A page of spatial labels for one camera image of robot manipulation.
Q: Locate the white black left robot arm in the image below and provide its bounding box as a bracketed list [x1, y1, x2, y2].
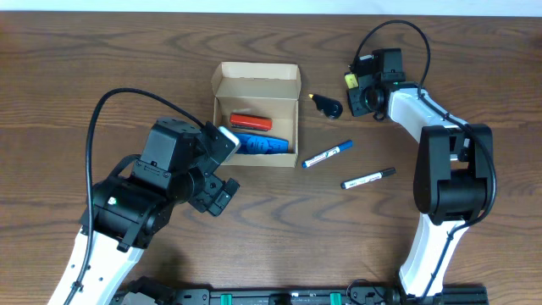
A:
[49, 118, 240, 304]

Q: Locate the red stapler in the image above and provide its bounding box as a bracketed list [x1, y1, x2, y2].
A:
[230, 114, 273, 131]

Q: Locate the black correction tape dispenser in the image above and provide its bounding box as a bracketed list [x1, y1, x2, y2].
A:
[308, 94, 343, 119]

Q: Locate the blue magnetic whiteboard duster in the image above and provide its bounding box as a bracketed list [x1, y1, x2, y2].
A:
[235, 133, 289, 154]

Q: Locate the open brown cardboard box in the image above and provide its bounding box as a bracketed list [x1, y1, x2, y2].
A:
[211, 62, 301, 168]

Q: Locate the yellow highlighter pen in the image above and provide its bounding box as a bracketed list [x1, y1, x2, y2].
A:
[344, 73, 359, 89]

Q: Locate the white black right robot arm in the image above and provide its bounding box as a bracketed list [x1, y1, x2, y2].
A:
[345, 48, 495, 302]

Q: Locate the blue capped whiteboard marker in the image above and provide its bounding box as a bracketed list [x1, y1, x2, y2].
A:
[301, 140, 353, 169]

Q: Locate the black capped whiteboard marker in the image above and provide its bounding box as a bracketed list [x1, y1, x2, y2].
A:
[340, 168, 396, 190]

